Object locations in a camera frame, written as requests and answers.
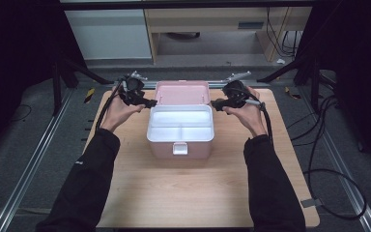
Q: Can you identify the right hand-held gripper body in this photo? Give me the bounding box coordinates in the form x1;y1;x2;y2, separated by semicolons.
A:
221;71;255;104

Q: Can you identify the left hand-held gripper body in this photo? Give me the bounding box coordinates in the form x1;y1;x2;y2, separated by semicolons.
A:
118;71;149;106

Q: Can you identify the pink storage box with lid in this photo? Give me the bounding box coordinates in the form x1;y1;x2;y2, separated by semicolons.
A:
146;80;215;160

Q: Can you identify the white divided tray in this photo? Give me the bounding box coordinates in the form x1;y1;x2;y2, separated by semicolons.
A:
146;103;215;143

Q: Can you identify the person's right hand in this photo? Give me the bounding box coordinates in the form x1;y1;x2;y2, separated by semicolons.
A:
221;86;269;139

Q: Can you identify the person's left hand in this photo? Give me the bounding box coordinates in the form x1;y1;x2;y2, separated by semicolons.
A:
100;93;146;133

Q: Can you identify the yellow black tape strip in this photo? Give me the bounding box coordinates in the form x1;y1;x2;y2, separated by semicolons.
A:
284;86;302;101
83;87;96;104

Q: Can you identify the white cabinet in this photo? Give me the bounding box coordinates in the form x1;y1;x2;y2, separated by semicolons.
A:
65;9;153;61

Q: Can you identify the black metal stand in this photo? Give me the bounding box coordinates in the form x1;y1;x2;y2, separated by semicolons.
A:
51;54;115;117
256;54;322;114

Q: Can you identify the dark chair base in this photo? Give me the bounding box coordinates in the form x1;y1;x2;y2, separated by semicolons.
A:
165;31;201;42

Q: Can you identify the light wooden desk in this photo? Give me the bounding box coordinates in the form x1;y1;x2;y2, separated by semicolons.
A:
144;7;313;64

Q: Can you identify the left hand-held gripper black cable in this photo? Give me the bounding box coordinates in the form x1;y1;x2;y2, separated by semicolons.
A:
95;81;125;131

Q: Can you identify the hand-held gripper black cable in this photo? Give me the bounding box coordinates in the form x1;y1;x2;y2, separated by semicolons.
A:
238;86;275;146
95;81;125;131

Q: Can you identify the right hand-held gripper black cable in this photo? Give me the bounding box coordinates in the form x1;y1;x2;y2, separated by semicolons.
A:
238;86;275;146

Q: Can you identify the bundle of black desk cables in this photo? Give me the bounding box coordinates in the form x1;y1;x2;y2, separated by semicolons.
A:
265;7;303;58

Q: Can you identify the thick black looped floor cable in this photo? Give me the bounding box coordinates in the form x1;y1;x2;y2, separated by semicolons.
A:
302;167;368;221

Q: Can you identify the long aluminium floor rail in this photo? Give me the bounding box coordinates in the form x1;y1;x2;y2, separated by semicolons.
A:
0;88;75;232
298;86;371;232

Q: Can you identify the grey metal table bracket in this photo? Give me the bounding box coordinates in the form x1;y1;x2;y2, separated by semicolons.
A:
300;197;323;209

